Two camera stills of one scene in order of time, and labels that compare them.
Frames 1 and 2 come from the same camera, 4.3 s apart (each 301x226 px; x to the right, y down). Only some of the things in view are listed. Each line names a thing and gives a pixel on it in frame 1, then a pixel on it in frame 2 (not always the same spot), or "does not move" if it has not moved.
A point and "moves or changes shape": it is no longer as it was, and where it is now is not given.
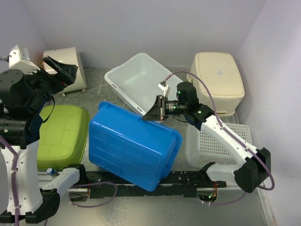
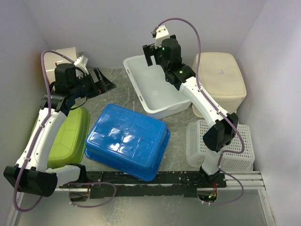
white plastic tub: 136,80 moves or changes shape
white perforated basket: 202,149 does not move
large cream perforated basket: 221,73 does not move
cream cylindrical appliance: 69,56 does not move
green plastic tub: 62,135 does not move
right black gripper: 157,112 → 149,50
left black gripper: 66,72 → 102,86
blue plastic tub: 137,150 moves or changes shape
